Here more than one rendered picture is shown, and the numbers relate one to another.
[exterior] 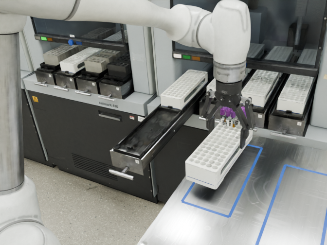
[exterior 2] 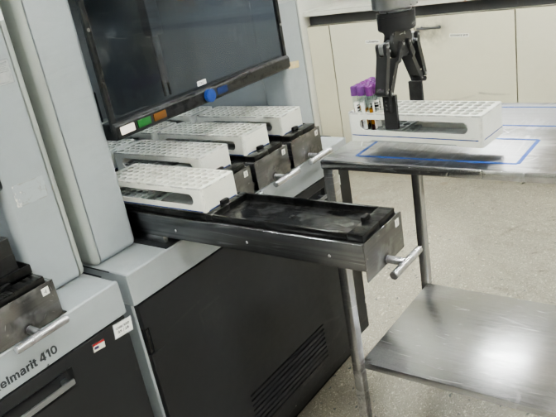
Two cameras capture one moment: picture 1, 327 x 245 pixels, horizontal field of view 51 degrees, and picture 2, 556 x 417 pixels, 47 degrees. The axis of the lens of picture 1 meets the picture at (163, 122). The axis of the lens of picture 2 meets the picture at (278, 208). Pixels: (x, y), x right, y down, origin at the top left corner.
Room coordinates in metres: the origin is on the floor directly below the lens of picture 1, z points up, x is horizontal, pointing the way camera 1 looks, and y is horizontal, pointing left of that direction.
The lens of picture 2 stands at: (0.99, 1.12, 1.26)
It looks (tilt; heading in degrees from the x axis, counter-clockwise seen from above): 22 degrees down; 279
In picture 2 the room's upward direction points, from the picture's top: 10 degrees counter-clockwise
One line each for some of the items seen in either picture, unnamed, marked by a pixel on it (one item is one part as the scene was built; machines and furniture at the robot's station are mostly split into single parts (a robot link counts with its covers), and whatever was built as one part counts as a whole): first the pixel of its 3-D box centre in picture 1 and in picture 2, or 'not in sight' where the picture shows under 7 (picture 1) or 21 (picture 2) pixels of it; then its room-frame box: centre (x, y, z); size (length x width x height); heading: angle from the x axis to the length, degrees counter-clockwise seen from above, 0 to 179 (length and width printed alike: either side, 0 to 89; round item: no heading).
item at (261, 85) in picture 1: (261, 86); (212, 140); (1.37, -0.45, 0.83); 0.30 x 0.10 x 0.06; 149
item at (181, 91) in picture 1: (185, 89); (168, 189); (1.40, -0.11, 0.83); 0.30 x 0.10 x 0.06; 149
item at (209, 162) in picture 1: (221, 148); (422, 122); (0.87, -0.18, 0.88); 0.30 x 0.10 x 0.06; 146
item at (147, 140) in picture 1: (167, 118); (238, 221); (1.25, -0.02, 0.78); 0.73 x 0.14 x 0.09; 149
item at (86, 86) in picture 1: (120, 62); not in sight; (1.93, 0.22, 0.78); 0.73 x 0.14 x 0.09; 149
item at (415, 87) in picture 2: (243, 137); (416, 97); (0.87, -0.24, 0.92); 0.03 x 0.01 x 0.07; 146
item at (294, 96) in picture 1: (296, 92); (248, 122); (1.29, -0.58, 0.83); 0.30 x 0.10 x 0.06; 149
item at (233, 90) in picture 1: (228, 92); (397, 33); (0.90, -0.20, 1.06); 0.08 x 0.07 x 0.09; 56
